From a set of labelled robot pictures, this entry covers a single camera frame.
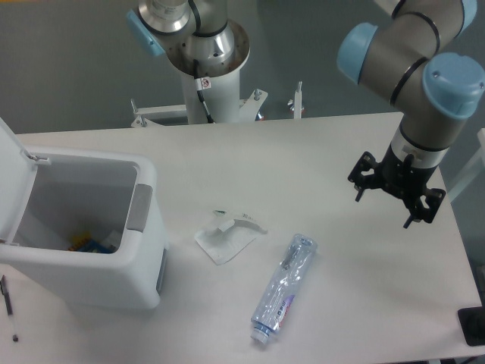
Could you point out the black white pen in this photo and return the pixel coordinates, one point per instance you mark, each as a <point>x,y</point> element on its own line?
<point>9,308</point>

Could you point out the white push-top trash can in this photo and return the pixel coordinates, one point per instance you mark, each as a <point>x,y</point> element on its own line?
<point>83,224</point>

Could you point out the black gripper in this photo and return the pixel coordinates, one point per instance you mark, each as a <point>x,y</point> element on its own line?
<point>403,180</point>

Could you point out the crushed clear plastic bottle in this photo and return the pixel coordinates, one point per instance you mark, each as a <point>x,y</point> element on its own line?
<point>278,296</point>

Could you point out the black device at table edge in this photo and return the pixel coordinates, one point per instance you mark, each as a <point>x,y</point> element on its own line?
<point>472,322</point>

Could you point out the torn white plastic pouch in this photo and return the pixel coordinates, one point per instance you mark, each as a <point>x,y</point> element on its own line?
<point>227,234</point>

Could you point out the colourful trash inside can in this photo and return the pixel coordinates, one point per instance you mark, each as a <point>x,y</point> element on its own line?
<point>86,244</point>

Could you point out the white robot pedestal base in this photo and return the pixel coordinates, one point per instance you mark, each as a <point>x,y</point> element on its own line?
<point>209,70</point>

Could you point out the white frame at right edge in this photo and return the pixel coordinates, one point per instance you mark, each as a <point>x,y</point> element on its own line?
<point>472,168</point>

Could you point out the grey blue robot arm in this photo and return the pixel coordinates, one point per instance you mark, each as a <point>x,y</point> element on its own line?
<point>406,64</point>

